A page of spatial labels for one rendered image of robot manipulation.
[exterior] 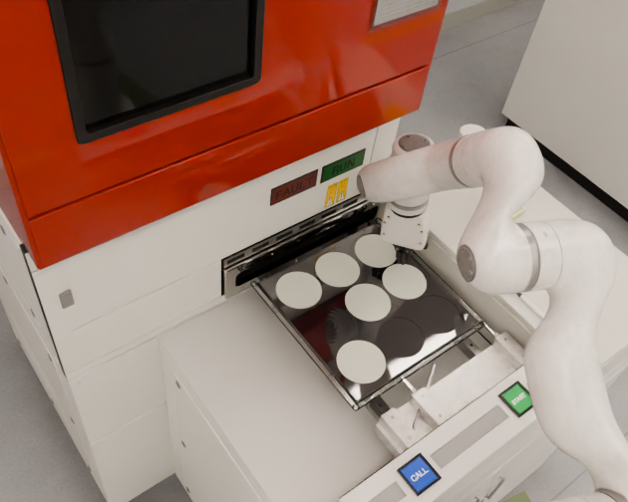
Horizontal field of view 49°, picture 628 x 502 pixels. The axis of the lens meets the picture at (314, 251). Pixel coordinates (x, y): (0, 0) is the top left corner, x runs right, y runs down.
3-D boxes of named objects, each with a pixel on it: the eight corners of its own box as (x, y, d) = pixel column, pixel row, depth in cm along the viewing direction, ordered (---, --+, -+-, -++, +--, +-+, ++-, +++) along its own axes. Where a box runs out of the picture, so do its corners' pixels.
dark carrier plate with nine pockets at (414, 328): (257, 284, 150) (258, 282, 149) (376, 223, 165) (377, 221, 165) (356, 401, 134) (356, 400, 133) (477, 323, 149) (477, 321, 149)
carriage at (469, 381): (372, 430, 135) (375, 424, 132) (497, 345, 151) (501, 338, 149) (399, 463, 131) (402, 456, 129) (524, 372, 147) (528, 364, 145)
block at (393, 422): (378, 421, 133) (381, 414, 130) (391, 413, 134) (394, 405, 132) (405, 454, 129) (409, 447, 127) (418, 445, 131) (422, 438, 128)
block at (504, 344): (490, 345, 147) (494, 337, 145) (501, 338, 149) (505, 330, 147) (518, 372, 144) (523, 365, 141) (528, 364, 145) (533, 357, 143)
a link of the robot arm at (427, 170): (421, 205, 111) (359, 209, 140) (505, 179, 114) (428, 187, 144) (407, 151, 110) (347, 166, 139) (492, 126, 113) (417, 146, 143)
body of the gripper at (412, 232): (379, 206, 143) (377, 244, 152) (427, 218, 141) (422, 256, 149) (390, 184, 148) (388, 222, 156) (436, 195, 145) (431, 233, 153)
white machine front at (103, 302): (63, 373, 139) (19, 244, 109) (367, 219, 176) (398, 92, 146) (69, 383, 138) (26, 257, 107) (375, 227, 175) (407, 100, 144)
